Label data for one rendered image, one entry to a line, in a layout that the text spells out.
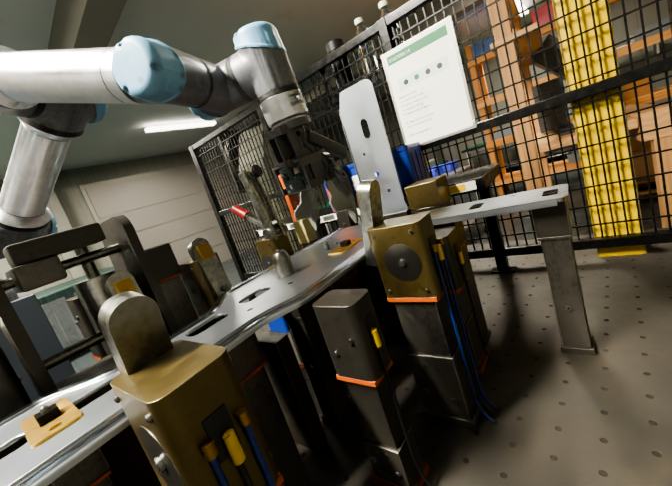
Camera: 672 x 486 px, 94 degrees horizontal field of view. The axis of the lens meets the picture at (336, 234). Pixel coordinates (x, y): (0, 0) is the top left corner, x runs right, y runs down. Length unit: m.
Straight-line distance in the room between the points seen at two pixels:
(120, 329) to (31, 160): 0.72
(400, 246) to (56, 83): 0.55
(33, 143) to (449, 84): 1.04
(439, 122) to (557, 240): 0.56
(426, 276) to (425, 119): 0.70
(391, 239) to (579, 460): 0.37
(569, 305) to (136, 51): 0.77
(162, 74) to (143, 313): 0.31
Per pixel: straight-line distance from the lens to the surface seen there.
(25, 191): 1.03
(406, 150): 0.94
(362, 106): 0.86
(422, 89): 1.09
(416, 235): 0.45
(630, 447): 0.61
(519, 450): 0.59
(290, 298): 0.45
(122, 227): 0.61
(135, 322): 0.30
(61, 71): 0.64
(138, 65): 0.51
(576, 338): 0.74
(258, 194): 0.76
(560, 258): 0.67
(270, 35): 0.59
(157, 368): 0.29
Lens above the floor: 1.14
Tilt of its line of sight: 10 degrees down
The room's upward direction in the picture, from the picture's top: 18 degrees counter-clockwise
